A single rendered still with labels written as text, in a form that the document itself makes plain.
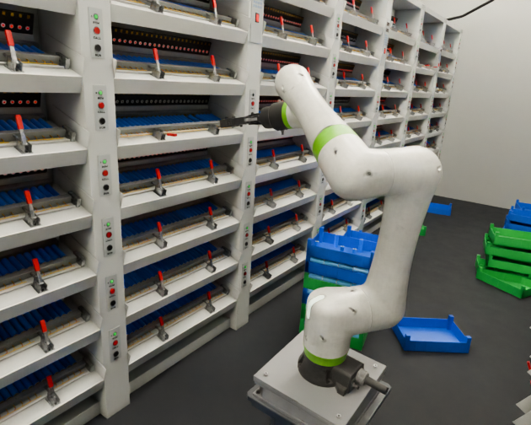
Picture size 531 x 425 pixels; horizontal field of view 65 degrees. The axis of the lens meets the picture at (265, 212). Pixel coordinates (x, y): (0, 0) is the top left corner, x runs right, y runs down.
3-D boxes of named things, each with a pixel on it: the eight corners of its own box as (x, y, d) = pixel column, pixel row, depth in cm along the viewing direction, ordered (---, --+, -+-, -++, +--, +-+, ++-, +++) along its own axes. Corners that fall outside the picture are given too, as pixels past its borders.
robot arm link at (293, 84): (324, 169, 109) (361, 144, 107) (304, 142, 101) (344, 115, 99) (281, 99, 133) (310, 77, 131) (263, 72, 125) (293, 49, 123)
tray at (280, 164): (317, 167, 234) (326, 144, 228) (252, 184, 186) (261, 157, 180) (289, 151, 242) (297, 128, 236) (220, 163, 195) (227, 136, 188)
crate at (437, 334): (449, 328, 211) (452, 314, 209) (468, 353, 192) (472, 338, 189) (390, 325, 210) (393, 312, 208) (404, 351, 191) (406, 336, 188)
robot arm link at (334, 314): (365, 360, 116) (374, 302, 109) (313, 372, 111) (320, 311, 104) (342, 331, 127) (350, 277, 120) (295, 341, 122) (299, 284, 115)
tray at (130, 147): (240, 142, 173) (247, 121, 169) (115, 159, 125) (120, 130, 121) (206, 122, 181) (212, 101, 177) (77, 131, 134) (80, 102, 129)
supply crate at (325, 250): (380, 254, 195) (383, 238, 192) (372, 270, 177) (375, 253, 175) (319, 241, 206) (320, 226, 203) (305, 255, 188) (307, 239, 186)
